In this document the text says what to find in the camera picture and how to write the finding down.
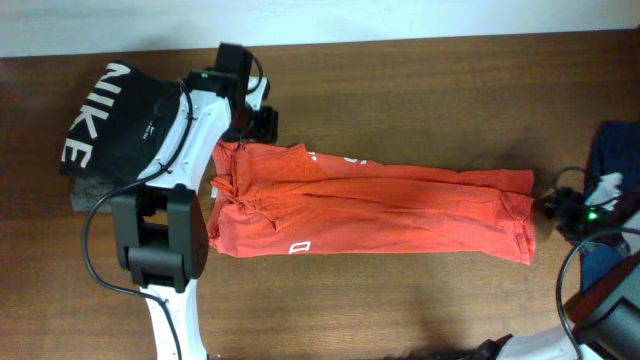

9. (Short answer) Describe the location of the dark blue garment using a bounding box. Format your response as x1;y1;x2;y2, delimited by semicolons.
581;121;639;291

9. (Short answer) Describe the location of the grey folded garment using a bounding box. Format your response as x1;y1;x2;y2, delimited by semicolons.
70;177;117;212

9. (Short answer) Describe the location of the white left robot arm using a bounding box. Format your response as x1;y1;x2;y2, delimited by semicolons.
110;71;278;359

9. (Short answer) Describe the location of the black Nike garment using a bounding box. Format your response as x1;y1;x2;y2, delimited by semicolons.
59;62;182;183

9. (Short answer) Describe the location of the orange red t-shirt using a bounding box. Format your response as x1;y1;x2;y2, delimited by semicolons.
207;143;536;264

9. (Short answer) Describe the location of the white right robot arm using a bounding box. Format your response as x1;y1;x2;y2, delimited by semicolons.
467;172;639;359

